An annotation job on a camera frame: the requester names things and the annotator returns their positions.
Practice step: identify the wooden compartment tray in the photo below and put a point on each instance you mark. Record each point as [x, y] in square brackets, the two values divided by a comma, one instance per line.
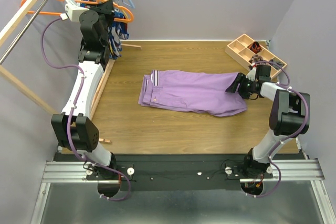
[244, 51]

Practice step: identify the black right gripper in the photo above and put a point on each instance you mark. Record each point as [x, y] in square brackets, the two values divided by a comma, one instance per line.
[238, 80]

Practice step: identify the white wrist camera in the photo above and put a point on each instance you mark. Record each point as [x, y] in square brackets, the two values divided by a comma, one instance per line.
[252, 73]
[72, 11]

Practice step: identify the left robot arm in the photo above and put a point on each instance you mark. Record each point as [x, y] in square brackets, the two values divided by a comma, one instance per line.
[73, 127]

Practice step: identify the wooden clothes rack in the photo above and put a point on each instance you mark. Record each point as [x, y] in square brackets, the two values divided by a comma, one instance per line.
[44, 60]

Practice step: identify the patterned rolled item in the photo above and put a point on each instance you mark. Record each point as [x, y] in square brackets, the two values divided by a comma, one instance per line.
[256, 58]

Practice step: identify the aluminium rail frame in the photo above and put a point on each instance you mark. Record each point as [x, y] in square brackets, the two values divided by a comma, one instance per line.
[295, 194]

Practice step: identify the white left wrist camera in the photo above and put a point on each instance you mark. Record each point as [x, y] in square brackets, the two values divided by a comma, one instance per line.
[72, 11]

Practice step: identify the red black rolled item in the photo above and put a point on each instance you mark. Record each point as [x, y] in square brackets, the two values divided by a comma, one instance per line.
[255, 47]

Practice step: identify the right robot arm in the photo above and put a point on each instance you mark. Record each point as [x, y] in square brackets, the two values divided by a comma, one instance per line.
[289, 117]

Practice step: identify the black mounting base plate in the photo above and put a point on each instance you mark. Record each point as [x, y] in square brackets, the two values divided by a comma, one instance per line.
[173, 172]

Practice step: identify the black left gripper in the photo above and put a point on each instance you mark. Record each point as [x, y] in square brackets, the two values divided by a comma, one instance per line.
[105, 9]

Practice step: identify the grey rolled item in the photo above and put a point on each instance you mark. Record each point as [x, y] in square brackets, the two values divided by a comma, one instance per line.
[276, 64]

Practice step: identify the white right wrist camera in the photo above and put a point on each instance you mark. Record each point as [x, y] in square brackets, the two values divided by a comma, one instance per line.
[252, 73]

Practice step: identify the purple trousers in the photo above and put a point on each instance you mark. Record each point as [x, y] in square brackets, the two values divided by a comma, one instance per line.
[191, 92]

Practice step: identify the blue white patterned garment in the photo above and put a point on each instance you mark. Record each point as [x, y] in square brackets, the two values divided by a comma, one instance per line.
[117, 31]

